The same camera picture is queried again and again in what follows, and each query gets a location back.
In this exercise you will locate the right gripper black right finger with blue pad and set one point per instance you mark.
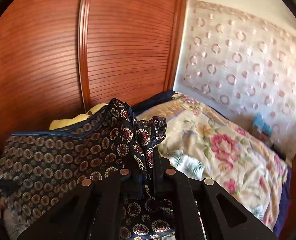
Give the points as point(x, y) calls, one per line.
point(204, 209)

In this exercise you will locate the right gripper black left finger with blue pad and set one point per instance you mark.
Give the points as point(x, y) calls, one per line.
point(92, 210)

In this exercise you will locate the navy patterned silk scarf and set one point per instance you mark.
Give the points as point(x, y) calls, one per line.
point(47, 165)

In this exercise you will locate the floral bedspread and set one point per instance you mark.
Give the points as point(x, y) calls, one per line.
point(218, 149)

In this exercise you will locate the yellow green pillow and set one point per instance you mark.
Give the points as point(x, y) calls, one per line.
point(56, 124)

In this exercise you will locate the light blue object behind bed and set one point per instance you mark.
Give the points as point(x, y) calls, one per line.
point(261, 125)

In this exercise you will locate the white circle-patterned curtain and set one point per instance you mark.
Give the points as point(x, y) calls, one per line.
point(241, 65)

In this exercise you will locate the wooden louvered wardrobe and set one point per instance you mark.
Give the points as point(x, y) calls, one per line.
point(58, 58)

